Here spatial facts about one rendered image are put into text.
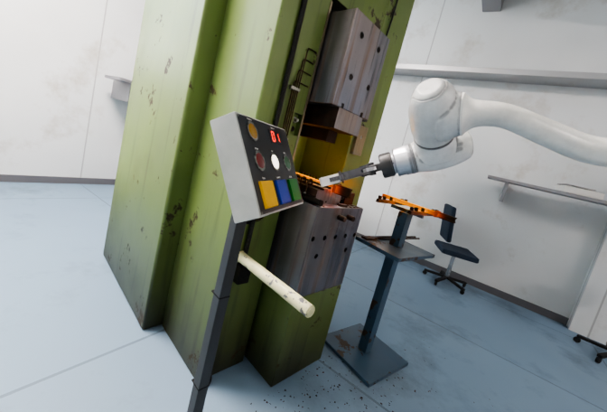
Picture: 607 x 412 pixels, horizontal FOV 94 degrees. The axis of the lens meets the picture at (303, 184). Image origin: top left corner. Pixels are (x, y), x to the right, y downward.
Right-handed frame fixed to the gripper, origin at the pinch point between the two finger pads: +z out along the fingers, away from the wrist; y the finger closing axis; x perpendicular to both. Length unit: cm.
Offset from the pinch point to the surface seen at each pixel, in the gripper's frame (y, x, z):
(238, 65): 21, 60, 33
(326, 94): 33, 38, 0
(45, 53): 116, 214, 297
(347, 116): 42, 28, -5
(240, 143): -27.1, 14.0, 13.8
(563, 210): 294, -89, -175
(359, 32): 36, 60, -20
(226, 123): -27.1, 20.1, 16.5
